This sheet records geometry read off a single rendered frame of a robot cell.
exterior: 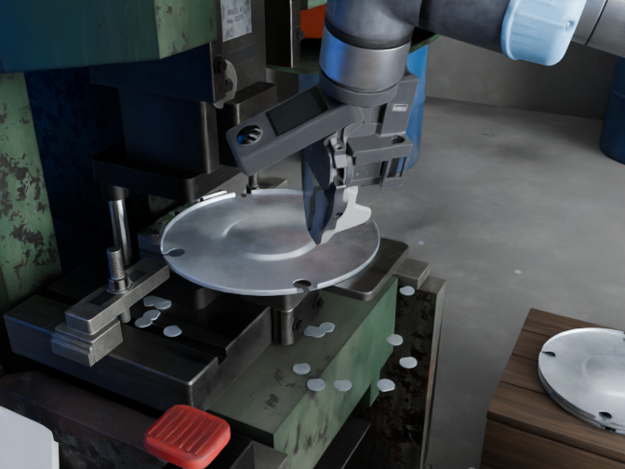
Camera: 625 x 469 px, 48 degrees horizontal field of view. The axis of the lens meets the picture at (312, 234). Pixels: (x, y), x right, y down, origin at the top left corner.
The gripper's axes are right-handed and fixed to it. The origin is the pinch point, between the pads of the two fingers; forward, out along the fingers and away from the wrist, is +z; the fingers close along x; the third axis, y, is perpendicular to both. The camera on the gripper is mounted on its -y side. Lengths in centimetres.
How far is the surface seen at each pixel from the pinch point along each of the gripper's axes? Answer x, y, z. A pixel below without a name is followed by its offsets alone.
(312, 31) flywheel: 48, 18, 4
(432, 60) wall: 263, 191, 157
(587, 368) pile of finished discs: 2, 63, 53
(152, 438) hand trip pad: -15.4, -20.3, 6.3
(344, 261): 4.3, 7.1, 10.6
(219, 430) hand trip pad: -16.5, -14.3, 6.0
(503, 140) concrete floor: 178, 187, 151
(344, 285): -0.5, 5.0, 9.2
